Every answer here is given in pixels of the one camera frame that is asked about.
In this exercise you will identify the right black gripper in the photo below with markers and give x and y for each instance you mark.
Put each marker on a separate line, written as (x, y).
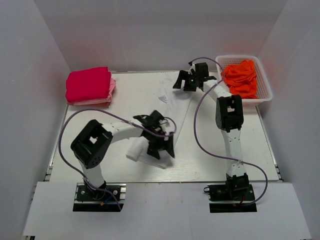
(184, 75)

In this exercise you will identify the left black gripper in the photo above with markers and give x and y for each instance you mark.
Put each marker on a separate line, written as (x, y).
(168, 145)

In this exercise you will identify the white t shirt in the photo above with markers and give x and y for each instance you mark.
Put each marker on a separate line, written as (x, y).
(172, 103)

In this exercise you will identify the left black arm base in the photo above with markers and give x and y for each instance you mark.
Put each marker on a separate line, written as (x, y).
(87, 200)

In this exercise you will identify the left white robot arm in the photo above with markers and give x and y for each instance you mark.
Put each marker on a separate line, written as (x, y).
(91, 144)

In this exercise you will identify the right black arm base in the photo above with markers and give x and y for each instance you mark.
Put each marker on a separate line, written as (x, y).
(221, 202)

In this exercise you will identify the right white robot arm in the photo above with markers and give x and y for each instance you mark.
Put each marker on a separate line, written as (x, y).
(229, 119)

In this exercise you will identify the orange t shirt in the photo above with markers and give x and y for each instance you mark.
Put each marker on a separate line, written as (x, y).
(241, 79)

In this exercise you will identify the white plastic basket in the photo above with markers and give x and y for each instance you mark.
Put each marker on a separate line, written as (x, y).
(264, 92)

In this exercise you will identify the folded magenta t shirt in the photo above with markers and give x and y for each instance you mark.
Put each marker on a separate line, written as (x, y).
(87, 76)

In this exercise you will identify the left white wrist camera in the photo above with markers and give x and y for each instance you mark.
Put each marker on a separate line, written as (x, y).
(168, 135)

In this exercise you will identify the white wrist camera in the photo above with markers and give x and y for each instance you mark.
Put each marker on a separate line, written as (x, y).
(192, 71)
(168, 135)

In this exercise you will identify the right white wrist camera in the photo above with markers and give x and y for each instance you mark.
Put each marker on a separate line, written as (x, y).
(192, 71)

